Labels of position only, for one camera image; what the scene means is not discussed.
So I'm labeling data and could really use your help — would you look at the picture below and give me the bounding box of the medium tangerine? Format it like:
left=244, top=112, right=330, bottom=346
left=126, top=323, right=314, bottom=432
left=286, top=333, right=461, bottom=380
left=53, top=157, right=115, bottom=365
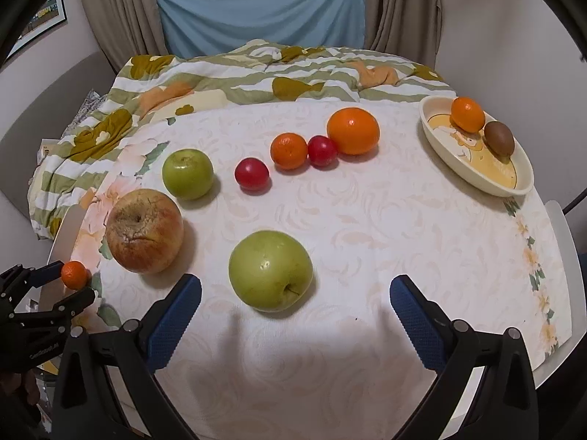
left=270, top=132, right=308, bottom=170

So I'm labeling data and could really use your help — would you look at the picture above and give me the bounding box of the large green apple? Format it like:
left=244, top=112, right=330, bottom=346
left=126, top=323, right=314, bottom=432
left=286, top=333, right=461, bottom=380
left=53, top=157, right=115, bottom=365
left=228, top=230, right=315, bottom=313

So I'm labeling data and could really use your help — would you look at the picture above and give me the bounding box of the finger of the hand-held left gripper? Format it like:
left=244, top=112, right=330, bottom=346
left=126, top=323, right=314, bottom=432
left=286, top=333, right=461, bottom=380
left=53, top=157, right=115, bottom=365
left=0, top=261, right=65, bottom=305
left=14, top=288, right=96, bottom=331

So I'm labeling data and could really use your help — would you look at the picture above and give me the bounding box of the black cable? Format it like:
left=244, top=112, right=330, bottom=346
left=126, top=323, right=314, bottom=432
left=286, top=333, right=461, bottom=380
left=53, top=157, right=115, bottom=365
left=563, top=190, right=587, bottom=215

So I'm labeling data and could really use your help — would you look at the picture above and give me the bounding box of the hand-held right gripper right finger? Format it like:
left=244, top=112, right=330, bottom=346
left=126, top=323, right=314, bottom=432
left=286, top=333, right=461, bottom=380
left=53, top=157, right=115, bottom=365
left=367, top=275, right=539, bottom=440

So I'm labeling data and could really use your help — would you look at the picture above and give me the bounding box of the blue curtain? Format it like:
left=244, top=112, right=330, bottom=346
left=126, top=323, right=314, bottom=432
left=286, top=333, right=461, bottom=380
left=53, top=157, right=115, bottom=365
left=153, top=0, right=368, bottom=58

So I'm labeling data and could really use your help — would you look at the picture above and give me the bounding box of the cream oval bowl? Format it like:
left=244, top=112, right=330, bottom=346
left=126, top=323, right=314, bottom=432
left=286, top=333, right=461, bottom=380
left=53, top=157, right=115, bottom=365
left=419, top=96, right=535, bottom=198

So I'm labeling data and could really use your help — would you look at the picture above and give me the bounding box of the green striped floral blanket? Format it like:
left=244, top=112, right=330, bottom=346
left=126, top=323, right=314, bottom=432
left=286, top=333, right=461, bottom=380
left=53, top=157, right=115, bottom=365
left=28, top=39, right=445, bottom=239

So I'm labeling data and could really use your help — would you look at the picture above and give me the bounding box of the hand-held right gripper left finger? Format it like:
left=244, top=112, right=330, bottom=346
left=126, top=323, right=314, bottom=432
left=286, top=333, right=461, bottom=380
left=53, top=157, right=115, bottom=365
left=52, top=274, right=203, bottom=440

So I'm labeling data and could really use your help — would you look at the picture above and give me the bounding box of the wrinkled red-yellow apple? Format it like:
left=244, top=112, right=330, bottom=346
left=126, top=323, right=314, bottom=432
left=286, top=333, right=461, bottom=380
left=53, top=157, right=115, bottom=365
left=105, top=189, right=185, bottom=275

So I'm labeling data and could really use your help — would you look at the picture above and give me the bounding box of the speckled grey cloth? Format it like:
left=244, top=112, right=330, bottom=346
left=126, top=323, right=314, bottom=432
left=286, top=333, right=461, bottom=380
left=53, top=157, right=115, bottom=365
left=69, top=89, right=108, bottom=124

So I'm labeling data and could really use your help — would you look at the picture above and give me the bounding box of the small tangerine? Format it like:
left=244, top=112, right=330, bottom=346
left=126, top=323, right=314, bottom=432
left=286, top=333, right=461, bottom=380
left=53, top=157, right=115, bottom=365
left=61, top=261, right=91, bottom=290

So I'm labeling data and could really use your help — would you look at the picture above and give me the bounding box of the red plum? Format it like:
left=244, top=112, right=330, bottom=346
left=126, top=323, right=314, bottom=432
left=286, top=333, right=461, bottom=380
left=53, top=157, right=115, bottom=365
left=234, top=157, right=269, bottom=192
left=307, top=135, right=339, bottom=168

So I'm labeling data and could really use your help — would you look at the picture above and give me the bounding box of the beige curtain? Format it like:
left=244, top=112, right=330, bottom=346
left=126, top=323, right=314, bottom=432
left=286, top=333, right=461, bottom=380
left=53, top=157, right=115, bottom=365
left=364, top=0, right=443, bottom=67
left=76, top=0, right=170, bottom=72

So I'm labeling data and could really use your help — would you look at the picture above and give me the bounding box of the brown kiwi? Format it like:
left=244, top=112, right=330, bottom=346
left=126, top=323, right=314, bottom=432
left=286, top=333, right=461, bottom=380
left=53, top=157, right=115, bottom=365
left=484, top=120, right=514, bottom=155

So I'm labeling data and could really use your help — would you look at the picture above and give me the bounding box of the framed wall picture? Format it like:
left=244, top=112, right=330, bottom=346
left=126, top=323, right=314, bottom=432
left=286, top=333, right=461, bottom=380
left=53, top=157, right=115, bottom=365
left=7, top=0, right=68, bottom=58

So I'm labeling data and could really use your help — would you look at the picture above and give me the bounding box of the large orange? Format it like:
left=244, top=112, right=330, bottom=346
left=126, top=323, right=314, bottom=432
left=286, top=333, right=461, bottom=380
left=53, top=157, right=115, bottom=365
left=327, top=107, right=381, bottom=155

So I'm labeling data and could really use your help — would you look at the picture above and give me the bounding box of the white table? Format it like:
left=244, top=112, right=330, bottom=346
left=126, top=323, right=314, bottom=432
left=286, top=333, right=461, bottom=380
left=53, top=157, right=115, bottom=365
left=48, top=199, right=587, bottom=392

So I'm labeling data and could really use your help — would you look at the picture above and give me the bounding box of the small green apple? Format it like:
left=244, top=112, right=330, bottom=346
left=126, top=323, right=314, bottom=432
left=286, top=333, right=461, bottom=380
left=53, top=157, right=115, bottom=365
left=162, top=148, right=215, bottom=201

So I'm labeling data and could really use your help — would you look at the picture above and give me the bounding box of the floral cream tablecloth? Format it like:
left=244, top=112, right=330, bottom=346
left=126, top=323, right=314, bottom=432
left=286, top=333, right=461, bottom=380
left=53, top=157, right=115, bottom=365
left=69, top=98, right=574, bottom=440

